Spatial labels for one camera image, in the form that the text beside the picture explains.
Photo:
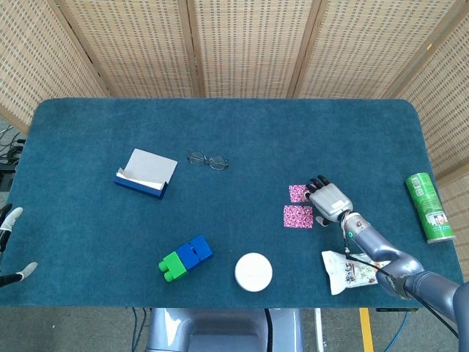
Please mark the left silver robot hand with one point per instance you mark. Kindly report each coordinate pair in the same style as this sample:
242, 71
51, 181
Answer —
11, 220

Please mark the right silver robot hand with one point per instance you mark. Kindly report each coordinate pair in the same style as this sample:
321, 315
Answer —
331, 203

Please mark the pink patterned card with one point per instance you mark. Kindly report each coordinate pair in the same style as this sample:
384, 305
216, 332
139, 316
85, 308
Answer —
296, 193
298, 217

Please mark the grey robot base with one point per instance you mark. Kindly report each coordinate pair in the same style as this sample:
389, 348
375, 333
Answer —
220, 330

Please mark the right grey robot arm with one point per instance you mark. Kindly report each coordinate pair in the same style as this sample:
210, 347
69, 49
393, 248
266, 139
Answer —
381, 249

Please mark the blue white box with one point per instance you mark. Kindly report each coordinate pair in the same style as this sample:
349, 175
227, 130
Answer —
146, 168

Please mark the black power strip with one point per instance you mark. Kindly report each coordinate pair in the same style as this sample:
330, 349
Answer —
5, 179

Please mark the white snack bag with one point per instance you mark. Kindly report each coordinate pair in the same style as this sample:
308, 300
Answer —
339, 275

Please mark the green cylindrical can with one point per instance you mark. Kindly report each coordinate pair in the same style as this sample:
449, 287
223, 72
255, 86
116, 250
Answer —
427, 205

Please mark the clear plastic binder clip jar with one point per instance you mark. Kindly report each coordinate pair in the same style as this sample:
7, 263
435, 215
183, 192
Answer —
253, 271

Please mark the blue felt table cover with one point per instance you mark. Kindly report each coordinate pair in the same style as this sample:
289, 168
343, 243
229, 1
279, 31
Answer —
256, 128

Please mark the black flat bar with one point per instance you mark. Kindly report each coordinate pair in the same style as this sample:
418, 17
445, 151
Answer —
392, 309

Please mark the white table leg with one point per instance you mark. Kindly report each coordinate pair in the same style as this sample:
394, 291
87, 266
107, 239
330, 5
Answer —
318, 326

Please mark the blue toy brick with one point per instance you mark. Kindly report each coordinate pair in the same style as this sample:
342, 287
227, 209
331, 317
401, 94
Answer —
187, 256
201, 247

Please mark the woven folding screen panel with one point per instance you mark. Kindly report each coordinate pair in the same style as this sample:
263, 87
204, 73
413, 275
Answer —
253, 47
366, 47
139, 47
447, 110
36, 55

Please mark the green toy brick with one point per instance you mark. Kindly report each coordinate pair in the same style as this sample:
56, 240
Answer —
176, 265

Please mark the thin black frame glasses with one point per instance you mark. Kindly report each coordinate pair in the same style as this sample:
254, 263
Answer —
198, 158

